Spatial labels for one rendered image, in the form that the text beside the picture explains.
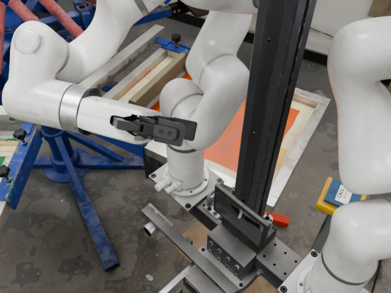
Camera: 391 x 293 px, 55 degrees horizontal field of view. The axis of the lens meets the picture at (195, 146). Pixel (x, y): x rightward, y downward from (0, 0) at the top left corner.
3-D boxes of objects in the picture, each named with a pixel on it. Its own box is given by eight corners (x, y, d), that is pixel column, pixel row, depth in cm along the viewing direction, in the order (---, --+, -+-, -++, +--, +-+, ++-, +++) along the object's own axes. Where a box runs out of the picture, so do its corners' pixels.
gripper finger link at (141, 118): (124, 129, 56) (159, 137, 56) (114, 132, 51) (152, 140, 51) (128, 111, 56) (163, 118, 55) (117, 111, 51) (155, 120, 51)
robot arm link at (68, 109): (84, 129, 64) (99, 132, 64) (56, 132, 56) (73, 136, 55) (91, 86, 63) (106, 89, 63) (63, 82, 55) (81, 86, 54)
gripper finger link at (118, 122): (115, 121, 57) (150, 129, 56) (96, 124, 49) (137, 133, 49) (117, 114, 57) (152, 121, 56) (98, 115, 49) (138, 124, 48)
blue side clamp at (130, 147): (151, 149, 136) (149, 136, 131) (143, 158, 133) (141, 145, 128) (88, 120, 146) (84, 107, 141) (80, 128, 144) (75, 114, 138)
